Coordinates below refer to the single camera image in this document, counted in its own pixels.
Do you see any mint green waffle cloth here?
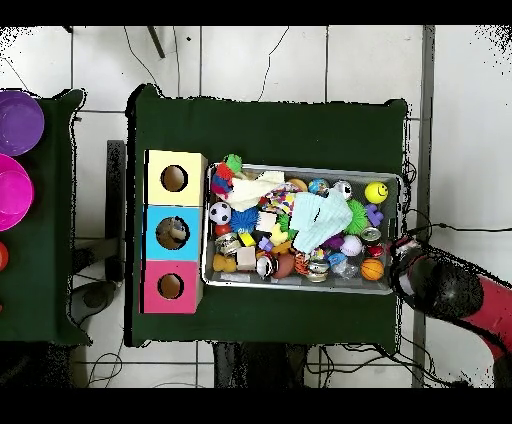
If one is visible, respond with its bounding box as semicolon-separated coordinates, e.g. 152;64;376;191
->
288;188;354;255

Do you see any colourful polka dot cloth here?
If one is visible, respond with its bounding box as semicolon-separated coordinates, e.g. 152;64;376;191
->
260;182;301;217

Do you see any cream waffle cloth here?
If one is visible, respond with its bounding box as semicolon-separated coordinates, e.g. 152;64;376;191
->
229;170;288;213

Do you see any shallow clear mesh bin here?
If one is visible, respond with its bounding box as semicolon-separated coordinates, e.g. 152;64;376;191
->
201;161;403;296

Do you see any yellow smiley ball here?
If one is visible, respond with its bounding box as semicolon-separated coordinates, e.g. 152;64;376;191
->
364;181;390;204

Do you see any blue globe ball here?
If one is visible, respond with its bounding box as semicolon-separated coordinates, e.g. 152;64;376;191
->
307;178;332;197

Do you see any plain wooden cube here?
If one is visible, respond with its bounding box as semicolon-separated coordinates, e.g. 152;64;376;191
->
255;211;278;232

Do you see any large blue spiky ball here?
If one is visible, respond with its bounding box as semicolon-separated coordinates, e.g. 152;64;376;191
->
229;206;260;234

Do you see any dark green table cloth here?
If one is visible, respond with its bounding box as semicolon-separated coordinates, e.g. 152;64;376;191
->
0;88;93;346
123;83;409;348

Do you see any small soccer ball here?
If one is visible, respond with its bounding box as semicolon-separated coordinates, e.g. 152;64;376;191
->
208;201;233;225

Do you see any dark grey rod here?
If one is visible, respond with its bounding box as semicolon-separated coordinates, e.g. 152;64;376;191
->
146;26;167;60

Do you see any magenta bowl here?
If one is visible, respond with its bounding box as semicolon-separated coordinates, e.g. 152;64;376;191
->
0;153;36;232

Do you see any purple bowl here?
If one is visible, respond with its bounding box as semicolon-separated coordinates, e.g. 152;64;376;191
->
0;89;46;157

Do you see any black power cable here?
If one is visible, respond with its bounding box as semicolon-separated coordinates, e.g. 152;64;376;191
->
403;221;512;238

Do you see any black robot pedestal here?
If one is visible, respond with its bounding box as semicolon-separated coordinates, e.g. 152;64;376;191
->
213;341;309;389

